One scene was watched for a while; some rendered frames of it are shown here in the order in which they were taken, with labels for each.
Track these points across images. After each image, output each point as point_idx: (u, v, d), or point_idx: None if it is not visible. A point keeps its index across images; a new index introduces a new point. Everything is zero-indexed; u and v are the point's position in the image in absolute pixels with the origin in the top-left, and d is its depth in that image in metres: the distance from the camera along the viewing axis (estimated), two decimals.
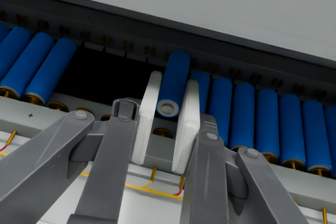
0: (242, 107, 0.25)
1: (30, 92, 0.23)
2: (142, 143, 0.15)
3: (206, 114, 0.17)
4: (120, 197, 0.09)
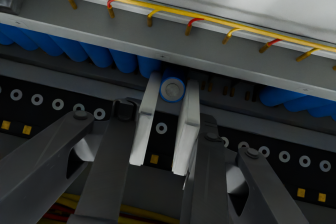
0: (72, 51, 0.22)
1: None
2: (142, 143, 0.15)
3: (206, 114, 0.17)
4: (120, 197, 0.09)
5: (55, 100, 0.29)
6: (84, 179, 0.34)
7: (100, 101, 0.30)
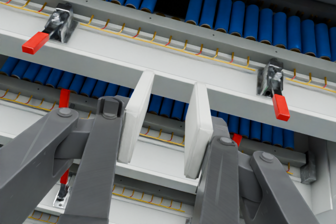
0: (265, 21, 0.42)
1: (144, 8, 0.40)
2: (129, 141, 0.15)
3: (216, 117, 0.17)
4: (110, 195, 0.09)
5: None
6: None
7: None
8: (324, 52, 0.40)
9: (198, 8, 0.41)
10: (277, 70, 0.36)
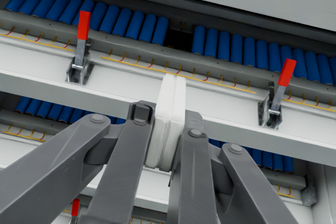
0: (261, 51, 0.47)
1: (155, 43, 0.45)
2: (157, 147, 0.15)
3: (192, 111, 0.17)
4: (132, 201, 0.09)
5: None
6: None
7: (257, 13, 0.49)
8: (314, 76, 0.46)
9: (202, 41, 0.47)
10: None
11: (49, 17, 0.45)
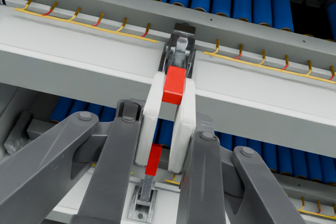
0: None
1: (284, 27, 0.28)
2: (146, 144, 0.15)
3: (202, 113, 0.17)
4: (123, 198, 0.09)
5: None
6: None
7: None
8: None
9: None
10: None
11: None
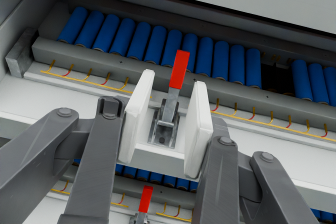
0: None
1: (253, 85, 0.35)
2: (129, 141, 0.15)
3: (216, 117, 0.17)
4: (110, 195, 0.09)
5: None
6: None
7: None
8: None
9: (309, 82, 0.36)
10: None
11: (116, 51, 0.34)
